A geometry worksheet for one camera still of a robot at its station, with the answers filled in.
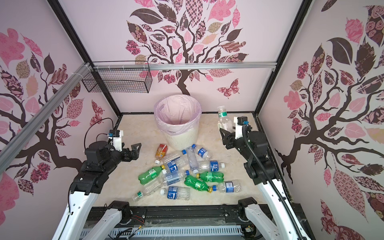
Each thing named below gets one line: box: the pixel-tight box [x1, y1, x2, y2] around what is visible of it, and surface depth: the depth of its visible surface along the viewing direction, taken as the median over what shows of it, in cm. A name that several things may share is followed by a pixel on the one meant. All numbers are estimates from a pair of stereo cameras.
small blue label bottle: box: [191, 143, 213, 160], surface depth 94 cm
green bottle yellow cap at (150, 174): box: [138, 164, 166, 185], surface depth 85 cm
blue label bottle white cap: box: [162, 154, 187, 175], surface depth 88 cm
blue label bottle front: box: [160, 186, 190, 201], surface depth 78 cm
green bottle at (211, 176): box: [195, 171, 225, 183], surface depth 85 cm
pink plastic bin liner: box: [154, 94, 202, 136], surface depth 92 cm
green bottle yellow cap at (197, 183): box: [184, 175, 213, 194], surface depth 81 cm
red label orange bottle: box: [154, 143, 168, 165], surface depth 94 cm
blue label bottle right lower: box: [212, 181, 242, 193], surface depth 80 cm
